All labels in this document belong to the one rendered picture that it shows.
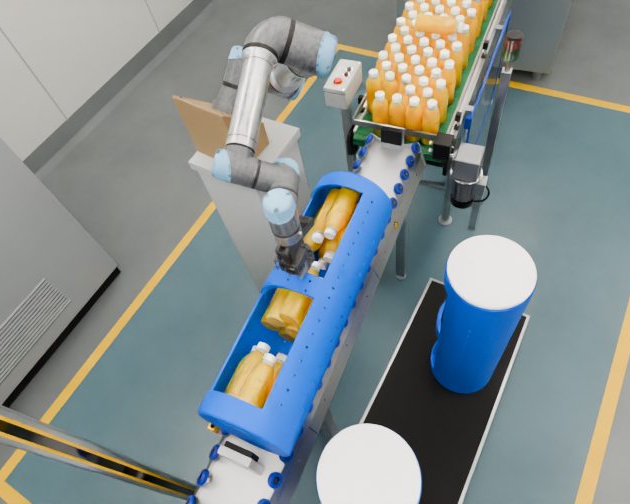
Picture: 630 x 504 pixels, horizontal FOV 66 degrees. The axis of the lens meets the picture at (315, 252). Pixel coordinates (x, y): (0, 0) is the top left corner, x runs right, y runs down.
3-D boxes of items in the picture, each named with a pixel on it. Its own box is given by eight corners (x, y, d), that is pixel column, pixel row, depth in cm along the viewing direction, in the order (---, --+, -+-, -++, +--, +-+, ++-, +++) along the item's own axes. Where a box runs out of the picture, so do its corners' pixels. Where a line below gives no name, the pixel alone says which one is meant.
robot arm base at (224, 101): (202, 104, 172) (209, 75, 169) (228, 109, 185) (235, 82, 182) (236, 117, 166) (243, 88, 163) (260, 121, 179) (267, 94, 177)
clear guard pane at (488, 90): (458, 192, 248) (470, 119, 208) (493, 91, 283) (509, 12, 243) (459, 192, 248) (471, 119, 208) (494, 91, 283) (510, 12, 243)
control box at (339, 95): (325, 106, 216) (322, 87, 208) (342, 77, 225) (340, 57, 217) (346, 109, 213) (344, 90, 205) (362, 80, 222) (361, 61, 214)
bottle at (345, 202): (358, 199, 171) (338, 241, 163) (340, 191, 172) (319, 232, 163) (363, 188, 165) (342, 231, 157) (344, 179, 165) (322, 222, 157)
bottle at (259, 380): (225, 419, 133) (255, 358, 141) (248, 431, 134) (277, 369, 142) (228, 418, 127) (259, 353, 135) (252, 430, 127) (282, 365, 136)
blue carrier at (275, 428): (215, 428, 152) (181, 402, 128) (323, 212, 191) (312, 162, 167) (297, 465, 142) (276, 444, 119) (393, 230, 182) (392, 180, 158)
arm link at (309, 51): (262, 59, 178) (294, 11, 126) (300, 73, 182) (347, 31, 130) (254, 92, 179) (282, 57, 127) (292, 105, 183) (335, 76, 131)
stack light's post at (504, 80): (467, 228, 289) (500, 72, 198) (469, 223, 291) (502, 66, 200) (474, 230, 288) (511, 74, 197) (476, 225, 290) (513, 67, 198)
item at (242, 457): (232, 462, 147) (216, 452, 134) (238, 449, 149) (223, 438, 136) (261, 476, 144) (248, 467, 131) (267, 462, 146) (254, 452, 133)
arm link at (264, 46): (252, -7, 125) (213, 169, 113) (293, 9, 128) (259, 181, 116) (244, 21, 135) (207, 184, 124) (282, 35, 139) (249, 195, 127)
